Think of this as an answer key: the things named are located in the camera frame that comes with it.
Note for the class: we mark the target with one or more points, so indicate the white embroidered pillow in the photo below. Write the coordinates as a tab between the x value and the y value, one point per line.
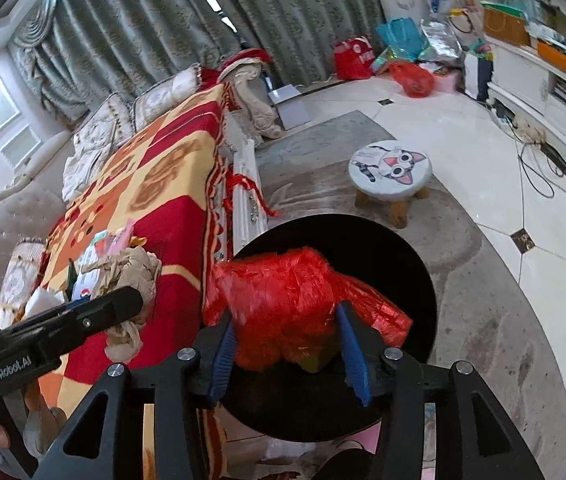
165	95
106	129

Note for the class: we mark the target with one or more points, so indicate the teal gift bag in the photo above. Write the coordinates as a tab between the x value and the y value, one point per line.
401	39

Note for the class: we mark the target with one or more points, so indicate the black round trash bin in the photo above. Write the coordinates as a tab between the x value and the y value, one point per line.
350	389

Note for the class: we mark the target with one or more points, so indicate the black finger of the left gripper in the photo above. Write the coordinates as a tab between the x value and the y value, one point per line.
106	311

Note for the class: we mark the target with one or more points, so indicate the red plastic bag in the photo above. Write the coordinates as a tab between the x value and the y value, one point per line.
283	306
415	81

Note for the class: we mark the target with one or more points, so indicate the cat face round stool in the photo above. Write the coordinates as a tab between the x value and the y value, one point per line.
386	172

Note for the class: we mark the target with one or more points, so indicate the grey tufted headboard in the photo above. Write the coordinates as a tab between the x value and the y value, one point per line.
32	203

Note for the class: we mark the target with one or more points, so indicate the brown paper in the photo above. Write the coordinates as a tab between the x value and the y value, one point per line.
136	268

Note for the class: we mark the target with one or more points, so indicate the silver foil bag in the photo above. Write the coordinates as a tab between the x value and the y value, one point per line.
441	45

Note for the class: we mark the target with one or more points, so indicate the white tv cabinet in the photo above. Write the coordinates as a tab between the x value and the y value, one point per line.
531	94

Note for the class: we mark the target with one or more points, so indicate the green patterned curtain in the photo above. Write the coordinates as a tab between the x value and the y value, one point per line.
72	54

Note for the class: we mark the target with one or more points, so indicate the pink snack package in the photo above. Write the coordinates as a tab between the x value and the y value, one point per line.
110	244

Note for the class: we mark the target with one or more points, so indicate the red gift bag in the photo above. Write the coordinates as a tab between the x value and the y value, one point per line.
353	59

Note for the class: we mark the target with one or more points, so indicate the left gloved hand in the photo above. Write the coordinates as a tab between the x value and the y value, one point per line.
38	425

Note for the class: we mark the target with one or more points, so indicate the red plastic bag on floor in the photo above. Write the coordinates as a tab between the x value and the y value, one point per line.
415	81

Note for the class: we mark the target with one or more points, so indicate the red orange patterned blanket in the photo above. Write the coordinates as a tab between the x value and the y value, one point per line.
165	183

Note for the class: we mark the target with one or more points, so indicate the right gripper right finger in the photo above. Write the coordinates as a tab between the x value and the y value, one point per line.
475	438

